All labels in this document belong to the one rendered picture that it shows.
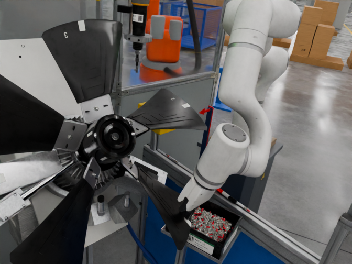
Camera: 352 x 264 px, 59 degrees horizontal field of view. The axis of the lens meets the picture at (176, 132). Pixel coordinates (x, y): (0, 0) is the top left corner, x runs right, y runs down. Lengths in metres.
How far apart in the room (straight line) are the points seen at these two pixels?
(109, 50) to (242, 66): 0.38
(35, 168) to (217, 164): 0.47
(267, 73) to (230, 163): 0.67
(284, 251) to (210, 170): 0.51
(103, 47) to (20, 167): 0.39
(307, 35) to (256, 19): 7.44
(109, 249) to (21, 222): 1.01
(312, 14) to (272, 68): 6.89
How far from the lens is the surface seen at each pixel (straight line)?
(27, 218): 1.24
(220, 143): 0.70
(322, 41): 8.25
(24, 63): 1.11
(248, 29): 0.79
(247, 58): 0.76
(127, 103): 1.80
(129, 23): 0.80
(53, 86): 1.10
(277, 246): 1.17
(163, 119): 0.95
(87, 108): 0.89
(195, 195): 0.81
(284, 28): 0.94
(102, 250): 2.15
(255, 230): 1.19
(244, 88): 0.74
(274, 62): 1.32
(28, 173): 0.89
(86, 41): 0.93
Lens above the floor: 1.61
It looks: 27 degrees down
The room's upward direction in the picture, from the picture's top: 7 degrees clockwise
